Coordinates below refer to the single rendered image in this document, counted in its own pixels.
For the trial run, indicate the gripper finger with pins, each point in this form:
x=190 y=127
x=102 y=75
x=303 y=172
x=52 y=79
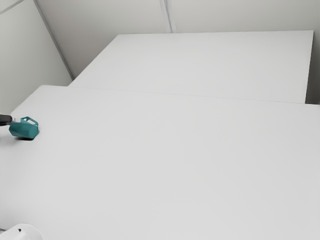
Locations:
x=5 y=120

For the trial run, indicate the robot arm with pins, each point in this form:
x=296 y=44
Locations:
x=17 y=233

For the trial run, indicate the teal faceted mug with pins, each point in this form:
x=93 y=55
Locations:
x=23 y=130

